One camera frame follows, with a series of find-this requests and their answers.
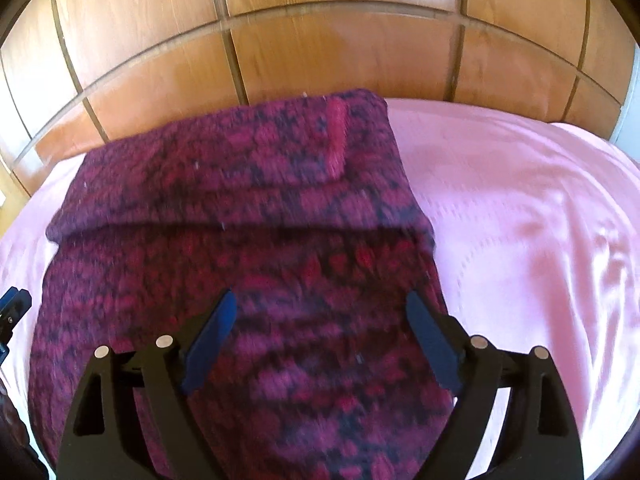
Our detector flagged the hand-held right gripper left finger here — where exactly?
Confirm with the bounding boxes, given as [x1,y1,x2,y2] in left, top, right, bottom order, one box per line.
[57,290,238,480]

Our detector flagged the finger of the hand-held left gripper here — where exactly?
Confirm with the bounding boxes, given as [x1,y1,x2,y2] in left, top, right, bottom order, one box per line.
[0,287,32,361]

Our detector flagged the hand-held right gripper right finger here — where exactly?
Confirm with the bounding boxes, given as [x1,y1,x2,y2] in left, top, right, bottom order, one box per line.
[406,291,585,480]

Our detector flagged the red and black knit sweater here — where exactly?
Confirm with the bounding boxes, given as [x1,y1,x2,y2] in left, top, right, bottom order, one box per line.
[27,88,458,480]

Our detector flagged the pink blanket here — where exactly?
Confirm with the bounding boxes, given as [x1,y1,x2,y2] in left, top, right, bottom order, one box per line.
[0,97,640,468]

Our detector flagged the wooden headboard panels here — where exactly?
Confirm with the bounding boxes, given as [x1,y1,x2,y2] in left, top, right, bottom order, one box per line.
[0,0,637,201]

